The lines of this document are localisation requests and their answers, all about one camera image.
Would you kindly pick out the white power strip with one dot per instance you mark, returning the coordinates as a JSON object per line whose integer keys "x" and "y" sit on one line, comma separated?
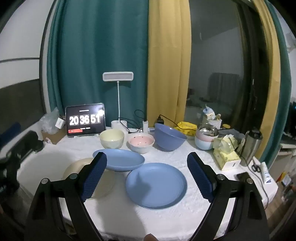
{"x": 151, "y": 129}

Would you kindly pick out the white textured tablecloth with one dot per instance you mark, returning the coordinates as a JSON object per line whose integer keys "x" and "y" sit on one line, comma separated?
{"x": 180, "y": 220}

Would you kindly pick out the person's right hand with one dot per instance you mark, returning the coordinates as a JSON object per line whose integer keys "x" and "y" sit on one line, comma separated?
{"x": 150, "y": 237}

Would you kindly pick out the small white box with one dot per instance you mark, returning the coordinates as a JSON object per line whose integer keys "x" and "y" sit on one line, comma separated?
{"x": 59, "y": 122}

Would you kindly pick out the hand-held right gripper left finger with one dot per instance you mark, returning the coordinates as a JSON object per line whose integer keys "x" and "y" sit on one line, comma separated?
{"x": 96, "y": 176}

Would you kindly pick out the blue plate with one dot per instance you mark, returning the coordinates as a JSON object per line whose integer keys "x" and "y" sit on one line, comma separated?
{"x": 120, "y": 160}
{"x": 157, "y": 185}

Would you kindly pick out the tablet with clock display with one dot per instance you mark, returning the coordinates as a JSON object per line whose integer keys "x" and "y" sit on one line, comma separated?
{"x": 85, "y": 120}

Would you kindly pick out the large blue bowl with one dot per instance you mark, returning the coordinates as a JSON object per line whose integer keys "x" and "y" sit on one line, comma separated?
{"x": 170, "y": 139}

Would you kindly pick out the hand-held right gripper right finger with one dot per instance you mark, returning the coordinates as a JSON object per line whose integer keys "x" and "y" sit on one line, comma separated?
{"x": 201, "y": 176}

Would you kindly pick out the black scissors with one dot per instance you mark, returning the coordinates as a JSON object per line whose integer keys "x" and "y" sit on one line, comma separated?
{"x": 255, "y": 167}

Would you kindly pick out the black phone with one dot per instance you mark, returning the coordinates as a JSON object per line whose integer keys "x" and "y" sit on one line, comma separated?
{"x": 242, "y": 176}

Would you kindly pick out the pink dotted bowl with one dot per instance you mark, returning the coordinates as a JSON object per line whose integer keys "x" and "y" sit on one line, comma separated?
{"x": 141, "y": 142}

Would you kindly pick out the yellow tissue pack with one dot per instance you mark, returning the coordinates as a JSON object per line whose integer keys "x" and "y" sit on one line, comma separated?
{"x": 225, "y": 142}

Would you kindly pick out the yellow lid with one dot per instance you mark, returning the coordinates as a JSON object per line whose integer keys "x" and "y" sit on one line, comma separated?
{"x": 226, "y": 126}

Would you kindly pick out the stainless steel bowl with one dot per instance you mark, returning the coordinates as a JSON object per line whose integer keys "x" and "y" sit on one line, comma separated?
{"x": 208, "y": 131}

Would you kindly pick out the cardboard box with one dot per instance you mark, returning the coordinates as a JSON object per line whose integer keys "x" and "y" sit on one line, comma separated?
{"x": 53, "y": 137}

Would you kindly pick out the teal curtain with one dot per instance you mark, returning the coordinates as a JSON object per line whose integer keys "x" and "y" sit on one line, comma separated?
{"x": 283, "y": 69}
{"x": 99, "y": 46}

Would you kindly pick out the white tube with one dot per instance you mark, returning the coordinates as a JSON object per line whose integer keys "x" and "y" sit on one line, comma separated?
{"x": 266, "y": 172}

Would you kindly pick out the yellow packet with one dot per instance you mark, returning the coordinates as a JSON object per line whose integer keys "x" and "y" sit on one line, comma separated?
{"x": 187, "y": 128}

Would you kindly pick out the white perforated basket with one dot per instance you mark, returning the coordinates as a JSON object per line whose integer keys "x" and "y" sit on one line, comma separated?
{"x": 215, "y": 122}

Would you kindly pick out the dark glass window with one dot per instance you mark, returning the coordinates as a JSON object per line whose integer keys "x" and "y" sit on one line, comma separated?
{"x": 219, "y": 58}

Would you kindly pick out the black charger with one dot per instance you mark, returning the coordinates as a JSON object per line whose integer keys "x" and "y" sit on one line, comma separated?
{"x": 160, "y": 120}

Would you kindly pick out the grey cloth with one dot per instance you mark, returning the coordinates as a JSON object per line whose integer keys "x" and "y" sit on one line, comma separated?
{"x": 230, "y": 132}

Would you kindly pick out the clear plastic bag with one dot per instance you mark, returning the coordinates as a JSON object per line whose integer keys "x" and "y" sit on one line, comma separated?
{"x": 48, "y": 122}

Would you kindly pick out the white desk lamp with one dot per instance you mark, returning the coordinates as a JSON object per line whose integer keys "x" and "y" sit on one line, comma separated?
{"x": 118, "y": 76}

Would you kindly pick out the cream bowl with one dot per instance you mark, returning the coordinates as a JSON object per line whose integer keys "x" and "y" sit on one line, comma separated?
{"x": 112, "y": 139}

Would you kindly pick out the cream plate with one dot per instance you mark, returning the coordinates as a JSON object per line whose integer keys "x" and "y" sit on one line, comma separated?
{"x": 74, "y": 165}

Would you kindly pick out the yellow curtain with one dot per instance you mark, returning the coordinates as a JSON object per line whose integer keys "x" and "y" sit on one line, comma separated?
{"x": 168, "y": 58}
{"x": 266, "y": 46}

